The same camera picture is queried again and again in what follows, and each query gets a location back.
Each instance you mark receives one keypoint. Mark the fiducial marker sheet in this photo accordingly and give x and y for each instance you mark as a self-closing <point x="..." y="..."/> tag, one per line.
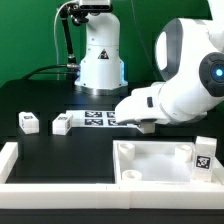
<point x="93" y="118"/>

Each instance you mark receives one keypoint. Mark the white U-shaped obstacle fence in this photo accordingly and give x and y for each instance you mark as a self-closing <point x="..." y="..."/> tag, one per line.
<point x="103" y="196"/>

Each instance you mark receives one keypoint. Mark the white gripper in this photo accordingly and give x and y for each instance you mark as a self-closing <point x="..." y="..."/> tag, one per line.
<point x="142" y="106"/>

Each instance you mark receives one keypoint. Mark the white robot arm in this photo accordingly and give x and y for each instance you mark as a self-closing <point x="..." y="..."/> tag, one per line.
<point x="189" y="55"/>

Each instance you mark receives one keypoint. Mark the white square table top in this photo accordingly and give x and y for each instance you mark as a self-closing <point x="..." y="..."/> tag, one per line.
<point x="160" y="162"/>

